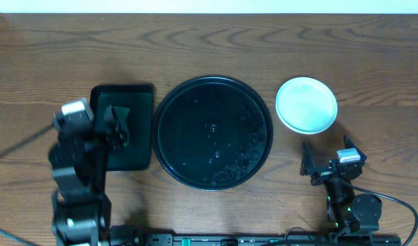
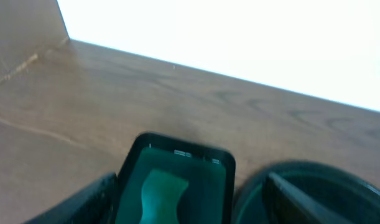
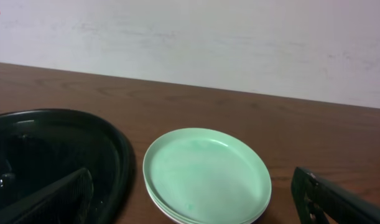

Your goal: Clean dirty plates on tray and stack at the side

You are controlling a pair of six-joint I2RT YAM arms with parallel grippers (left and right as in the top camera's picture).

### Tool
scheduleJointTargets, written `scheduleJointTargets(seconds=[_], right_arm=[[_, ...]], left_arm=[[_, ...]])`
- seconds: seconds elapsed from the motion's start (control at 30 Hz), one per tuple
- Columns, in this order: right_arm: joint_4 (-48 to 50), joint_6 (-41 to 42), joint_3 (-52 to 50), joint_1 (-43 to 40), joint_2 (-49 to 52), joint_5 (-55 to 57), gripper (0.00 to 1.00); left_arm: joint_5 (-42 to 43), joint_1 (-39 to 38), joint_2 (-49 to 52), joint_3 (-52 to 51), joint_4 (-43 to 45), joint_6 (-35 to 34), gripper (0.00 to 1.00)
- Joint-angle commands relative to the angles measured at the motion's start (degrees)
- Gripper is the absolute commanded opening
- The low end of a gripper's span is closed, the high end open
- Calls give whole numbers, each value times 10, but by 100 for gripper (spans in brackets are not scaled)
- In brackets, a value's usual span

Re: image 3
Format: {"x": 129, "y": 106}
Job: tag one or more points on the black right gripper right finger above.
{"x": 317, "y": 199}

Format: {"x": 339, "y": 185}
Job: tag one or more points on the mint green plate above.
{"x": 207, "y": 176}
{"x": 264, "y": 209}

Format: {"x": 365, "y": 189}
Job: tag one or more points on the white plate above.
{"x": 178, "y": 220}

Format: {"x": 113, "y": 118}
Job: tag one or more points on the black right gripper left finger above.
{"x": 64, "y": 201}

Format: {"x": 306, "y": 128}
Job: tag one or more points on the round black tray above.
{"x": 39, "y": 147}

